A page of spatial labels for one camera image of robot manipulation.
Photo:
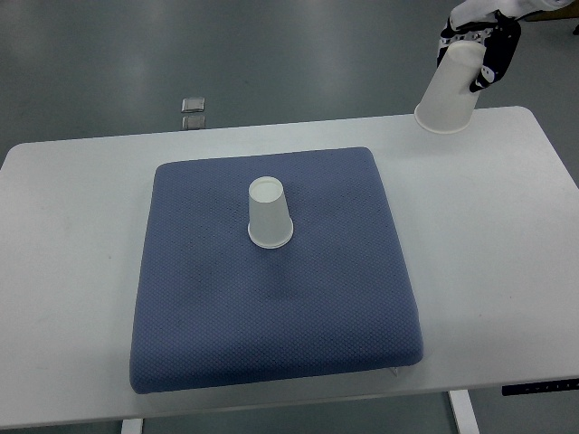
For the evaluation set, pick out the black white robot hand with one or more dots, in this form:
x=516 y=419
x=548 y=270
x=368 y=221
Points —
x=493 y=24

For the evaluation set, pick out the white paper cup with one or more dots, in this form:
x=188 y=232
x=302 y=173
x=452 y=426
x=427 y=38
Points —
x=270 y=225
x=448 y=104

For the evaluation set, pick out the upper metal floor plate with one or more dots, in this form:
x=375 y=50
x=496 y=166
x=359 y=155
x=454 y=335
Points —
x=193 y=104

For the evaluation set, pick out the metal floor plate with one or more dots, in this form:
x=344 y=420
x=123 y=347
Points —
x=193 y=104
x=193 y=122

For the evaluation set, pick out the lower metal floor plate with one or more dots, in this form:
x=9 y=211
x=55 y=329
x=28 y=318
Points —
x=193 y=122

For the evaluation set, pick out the blue fabric cushion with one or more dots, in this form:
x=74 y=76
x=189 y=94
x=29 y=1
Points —
x=214 y=309

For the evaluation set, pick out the black table control panel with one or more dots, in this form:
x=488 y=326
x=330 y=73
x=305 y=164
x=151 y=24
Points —
x=540 y=387

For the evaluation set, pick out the white table leg right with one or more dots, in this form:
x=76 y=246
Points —
x=463 y=412

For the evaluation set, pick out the white table leg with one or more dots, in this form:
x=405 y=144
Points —
x=132 y=426
x=463 y=412

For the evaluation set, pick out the white table leg left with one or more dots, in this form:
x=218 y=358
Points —
x=132 y=426

